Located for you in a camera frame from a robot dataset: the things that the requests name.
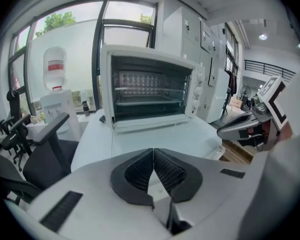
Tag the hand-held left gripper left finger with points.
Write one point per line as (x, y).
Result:
(95, 204)

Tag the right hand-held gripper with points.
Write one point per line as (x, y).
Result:
(275, 101)

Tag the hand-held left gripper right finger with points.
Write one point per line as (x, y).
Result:
(215, 196)

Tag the white oven door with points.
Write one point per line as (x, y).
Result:
(152, 127)

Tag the white oven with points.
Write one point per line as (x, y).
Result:
(145, 54)

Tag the person's right forearm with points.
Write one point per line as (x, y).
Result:
(286, 132)

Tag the white oven knob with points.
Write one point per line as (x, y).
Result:
(199, 77)
(195, 104)
(197, 91)

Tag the brown cardboard box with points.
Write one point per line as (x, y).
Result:
(237, 102)

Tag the white cabinet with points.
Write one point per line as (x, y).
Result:
(220, 101)

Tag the black standing fan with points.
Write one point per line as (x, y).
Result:
(244, 92)

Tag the dark hanging clothes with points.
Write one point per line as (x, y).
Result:
(233, 82)

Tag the black drinking bottle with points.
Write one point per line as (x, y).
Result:
(86, 109)

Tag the grey metal locker cabinet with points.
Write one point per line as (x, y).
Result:
(190, 39)

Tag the green yellow cup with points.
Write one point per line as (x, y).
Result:
(42, 117)

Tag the white water dispenser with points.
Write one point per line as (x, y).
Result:
(57, 104)

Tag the black office chair with headrest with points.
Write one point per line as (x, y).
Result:
(15, 104)

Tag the clear water jug red label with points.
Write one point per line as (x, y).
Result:
(53, 59)

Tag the right hand-held gripper camera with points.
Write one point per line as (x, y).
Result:
(257, 104)

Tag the black window frame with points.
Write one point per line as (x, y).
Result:
(97, 46)

